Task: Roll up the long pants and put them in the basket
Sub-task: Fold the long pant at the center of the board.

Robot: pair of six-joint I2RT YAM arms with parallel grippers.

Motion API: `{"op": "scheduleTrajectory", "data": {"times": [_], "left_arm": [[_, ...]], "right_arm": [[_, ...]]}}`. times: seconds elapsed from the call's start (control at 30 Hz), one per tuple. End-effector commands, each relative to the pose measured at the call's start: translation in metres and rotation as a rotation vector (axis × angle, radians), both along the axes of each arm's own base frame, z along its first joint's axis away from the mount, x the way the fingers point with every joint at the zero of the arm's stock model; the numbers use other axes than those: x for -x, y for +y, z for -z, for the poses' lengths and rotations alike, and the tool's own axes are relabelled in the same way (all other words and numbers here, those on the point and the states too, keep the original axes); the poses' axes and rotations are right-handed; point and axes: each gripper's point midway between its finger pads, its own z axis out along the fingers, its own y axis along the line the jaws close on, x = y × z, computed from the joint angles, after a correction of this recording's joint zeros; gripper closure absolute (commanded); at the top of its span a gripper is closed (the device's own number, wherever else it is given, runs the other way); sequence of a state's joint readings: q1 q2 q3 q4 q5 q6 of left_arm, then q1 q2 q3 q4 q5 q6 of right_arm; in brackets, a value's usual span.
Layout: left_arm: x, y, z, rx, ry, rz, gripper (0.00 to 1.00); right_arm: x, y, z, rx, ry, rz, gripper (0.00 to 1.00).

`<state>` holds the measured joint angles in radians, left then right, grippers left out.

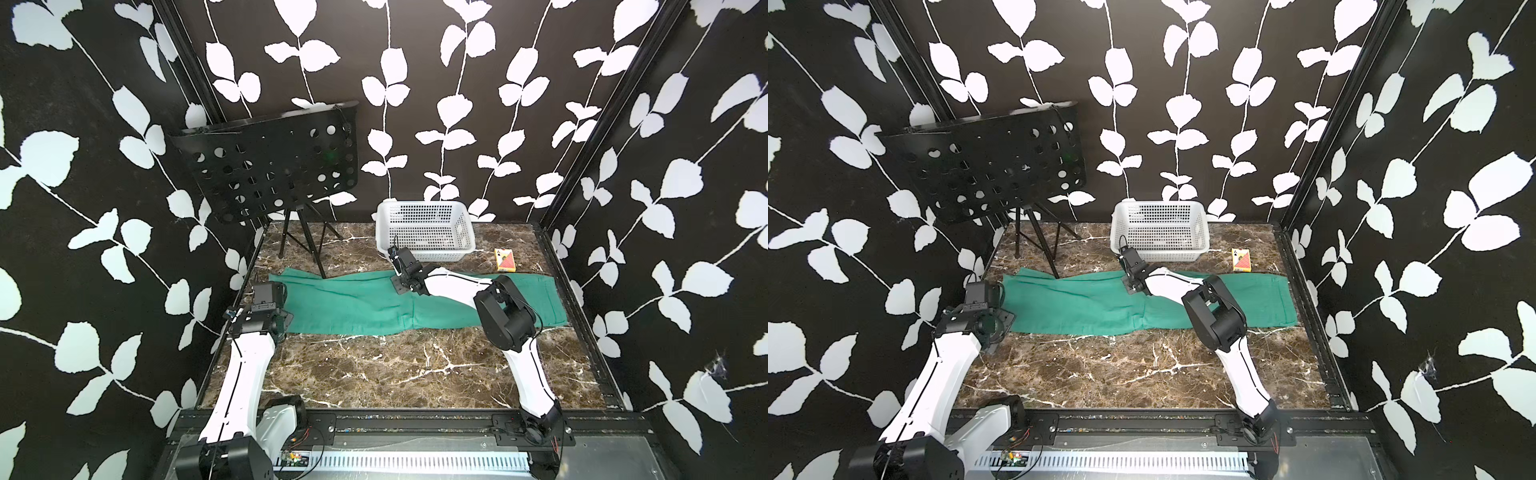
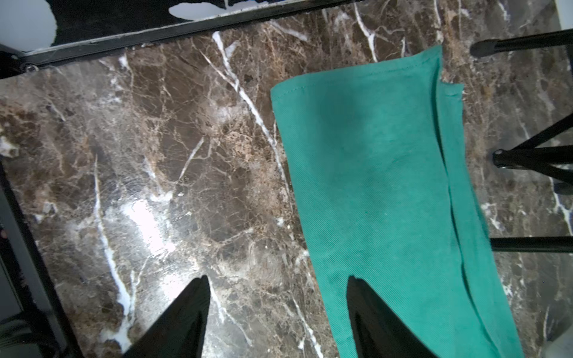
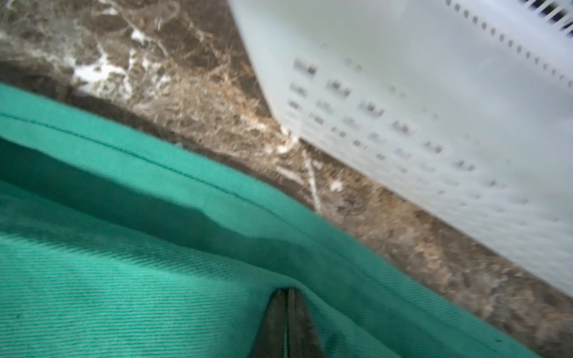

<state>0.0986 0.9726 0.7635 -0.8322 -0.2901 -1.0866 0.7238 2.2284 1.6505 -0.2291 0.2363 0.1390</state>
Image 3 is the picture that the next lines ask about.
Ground green long pants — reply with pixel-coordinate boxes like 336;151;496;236
1;85;533;357

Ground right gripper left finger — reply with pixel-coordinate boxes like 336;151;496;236
249;289;287;358

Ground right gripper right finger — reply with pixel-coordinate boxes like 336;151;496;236
287;288;326;358

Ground white plastic mesh basket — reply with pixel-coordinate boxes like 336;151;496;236
229;1;572;295

